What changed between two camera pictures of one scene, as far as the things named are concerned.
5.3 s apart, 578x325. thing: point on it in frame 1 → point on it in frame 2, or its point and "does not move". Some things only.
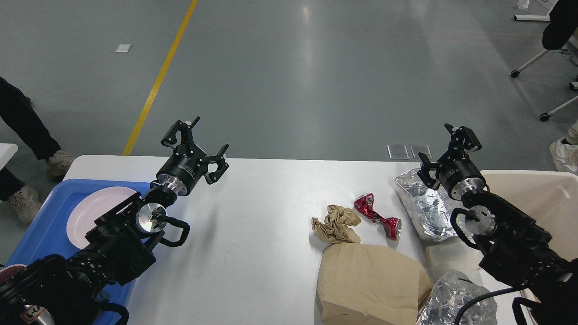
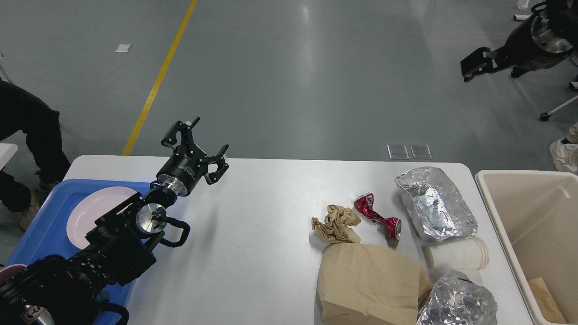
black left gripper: [184, 169] does not move
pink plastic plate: [89, 207] does not move
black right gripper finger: [462, 138] → [482, 60]
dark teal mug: [102, 296] does not move
